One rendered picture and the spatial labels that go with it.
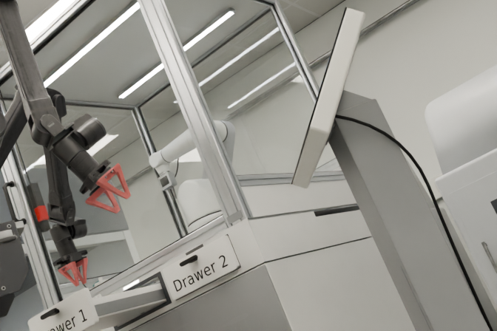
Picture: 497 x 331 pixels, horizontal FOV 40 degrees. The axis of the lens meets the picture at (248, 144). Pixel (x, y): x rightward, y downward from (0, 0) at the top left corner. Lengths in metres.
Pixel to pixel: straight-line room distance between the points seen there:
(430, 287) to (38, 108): 0.99
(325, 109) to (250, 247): 0.73
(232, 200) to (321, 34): 3.70
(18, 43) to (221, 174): 0.78
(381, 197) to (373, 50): 3.91
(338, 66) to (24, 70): 0.73
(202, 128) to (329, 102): 0.78
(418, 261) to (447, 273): 0.07
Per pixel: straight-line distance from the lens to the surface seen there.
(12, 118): 2.07
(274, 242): 2.18
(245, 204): 2.14
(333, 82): 1.53
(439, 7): 5.40
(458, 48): 5.30
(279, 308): 2.09
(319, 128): 1.49
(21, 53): 1.72
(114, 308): 2.19
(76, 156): 1.61
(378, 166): 1.68
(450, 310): 1.66
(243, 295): 2.16
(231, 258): 2.14
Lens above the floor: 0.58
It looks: 16 degrees up
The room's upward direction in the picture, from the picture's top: 23 degrees counter-clockwise
